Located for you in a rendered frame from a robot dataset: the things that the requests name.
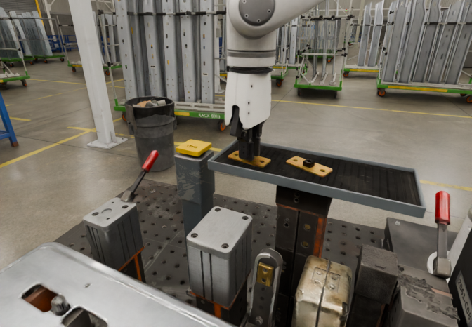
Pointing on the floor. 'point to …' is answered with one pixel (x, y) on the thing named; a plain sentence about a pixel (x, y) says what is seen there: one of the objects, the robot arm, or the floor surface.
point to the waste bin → (152, 128)
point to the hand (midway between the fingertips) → (249, 147)
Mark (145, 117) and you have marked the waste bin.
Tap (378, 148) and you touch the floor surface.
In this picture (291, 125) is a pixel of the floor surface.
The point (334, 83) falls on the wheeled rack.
